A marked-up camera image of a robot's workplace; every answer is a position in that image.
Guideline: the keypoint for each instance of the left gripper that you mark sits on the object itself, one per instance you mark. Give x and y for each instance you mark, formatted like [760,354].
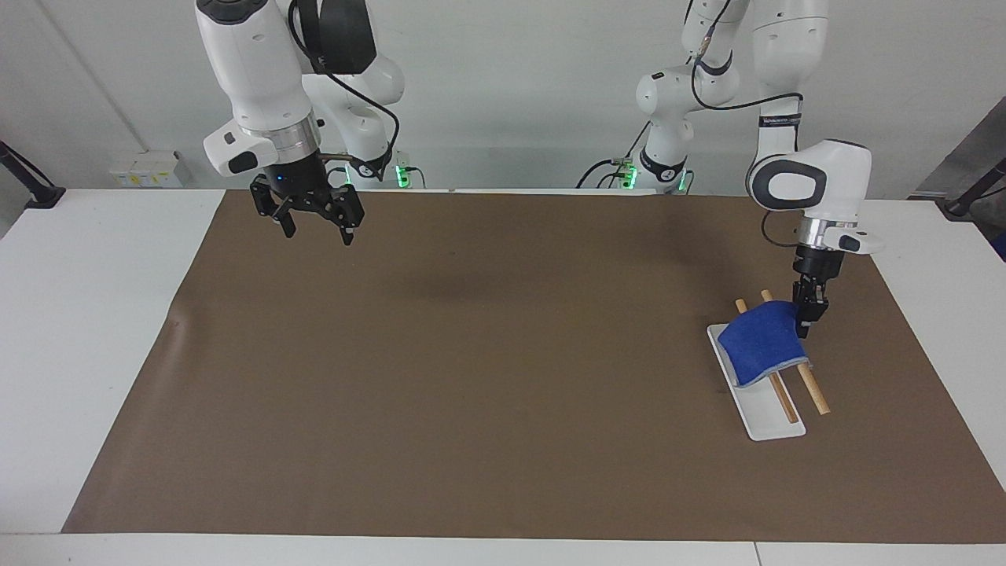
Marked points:
[817,266]

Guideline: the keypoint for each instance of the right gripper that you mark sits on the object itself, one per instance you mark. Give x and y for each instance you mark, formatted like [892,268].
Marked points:
[295,179]

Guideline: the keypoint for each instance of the blue towel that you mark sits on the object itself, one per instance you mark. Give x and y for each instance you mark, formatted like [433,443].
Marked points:
[762,342]

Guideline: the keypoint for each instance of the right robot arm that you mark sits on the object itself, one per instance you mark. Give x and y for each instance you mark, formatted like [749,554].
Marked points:
[255,71]

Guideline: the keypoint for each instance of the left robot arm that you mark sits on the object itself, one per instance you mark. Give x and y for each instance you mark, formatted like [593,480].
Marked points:
[833,177]

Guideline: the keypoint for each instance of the white rack with wooden rods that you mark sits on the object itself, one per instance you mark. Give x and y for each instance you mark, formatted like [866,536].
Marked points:
[766,417]

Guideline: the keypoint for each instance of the white socket box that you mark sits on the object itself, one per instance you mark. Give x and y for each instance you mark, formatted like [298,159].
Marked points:
[145,170]

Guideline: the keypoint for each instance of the black stand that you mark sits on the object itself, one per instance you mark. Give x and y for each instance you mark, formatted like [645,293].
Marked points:
[31,185]
[971,198]

